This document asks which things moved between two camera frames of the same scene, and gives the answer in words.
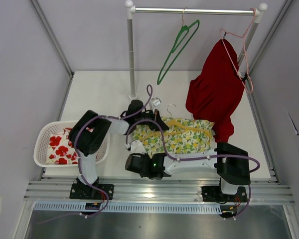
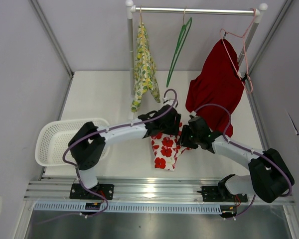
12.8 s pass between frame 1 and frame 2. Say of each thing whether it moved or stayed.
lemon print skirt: moved
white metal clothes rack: stayed
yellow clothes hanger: moved
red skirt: stayed
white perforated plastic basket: stayed
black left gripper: moved
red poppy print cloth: moved
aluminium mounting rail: stayed
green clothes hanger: moved
